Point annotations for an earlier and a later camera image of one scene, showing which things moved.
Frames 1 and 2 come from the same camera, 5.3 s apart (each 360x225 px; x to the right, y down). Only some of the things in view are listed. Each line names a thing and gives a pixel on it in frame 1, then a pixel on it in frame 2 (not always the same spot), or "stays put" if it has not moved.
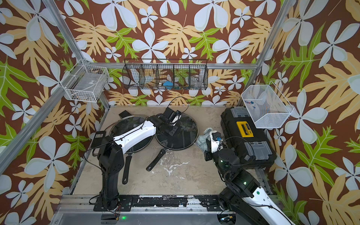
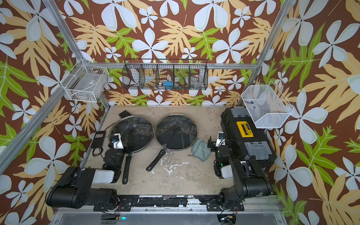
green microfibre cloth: [201, 140] to [199, 149]
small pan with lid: [185, 134] stays put
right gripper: [207, 156] to [213, 149]
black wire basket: [166, 74] stays put
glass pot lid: [125, 124] stays put
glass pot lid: [184, 137] stays put
